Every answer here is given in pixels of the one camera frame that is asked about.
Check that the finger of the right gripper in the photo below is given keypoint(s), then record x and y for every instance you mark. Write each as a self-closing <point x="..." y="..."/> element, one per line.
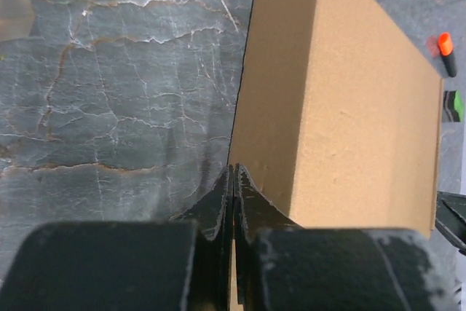
<point x="450" y="218"/>

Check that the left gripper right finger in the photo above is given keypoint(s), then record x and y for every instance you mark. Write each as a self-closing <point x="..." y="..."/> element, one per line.
<point x="282" y="266"/>

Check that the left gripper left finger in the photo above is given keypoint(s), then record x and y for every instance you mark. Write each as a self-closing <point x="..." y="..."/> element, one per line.
<point x="180" y="264"/>

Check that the brown cardboard box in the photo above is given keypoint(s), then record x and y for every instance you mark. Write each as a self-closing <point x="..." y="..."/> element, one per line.
<point x="338" y="116"/>

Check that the orange black highlighter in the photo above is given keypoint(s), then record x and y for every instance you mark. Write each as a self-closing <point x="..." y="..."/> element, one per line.
<point x="446" y="49"/>

